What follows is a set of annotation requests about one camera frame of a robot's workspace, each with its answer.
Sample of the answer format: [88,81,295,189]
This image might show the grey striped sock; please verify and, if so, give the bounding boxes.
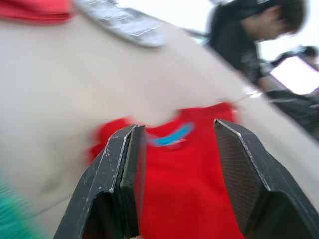
[74,0,167,48]

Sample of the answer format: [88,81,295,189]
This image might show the person in dark shirt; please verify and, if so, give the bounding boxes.
[206,0,308,85]

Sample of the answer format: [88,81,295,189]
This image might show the green striped cloth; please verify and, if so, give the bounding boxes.
[0,174,48,239]

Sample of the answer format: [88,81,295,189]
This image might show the red t-shirt with blue print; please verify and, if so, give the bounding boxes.
[86,102,246,239]

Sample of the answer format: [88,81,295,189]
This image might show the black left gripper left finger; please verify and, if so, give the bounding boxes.
[52,124,147,239]

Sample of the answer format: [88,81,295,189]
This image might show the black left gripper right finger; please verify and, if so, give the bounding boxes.
[213,119,319,239]

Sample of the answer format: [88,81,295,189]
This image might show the white notebook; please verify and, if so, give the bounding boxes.
[269,55,319,95]

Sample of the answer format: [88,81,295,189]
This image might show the red shorts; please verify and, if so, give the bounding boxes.
[0,0,75,26]

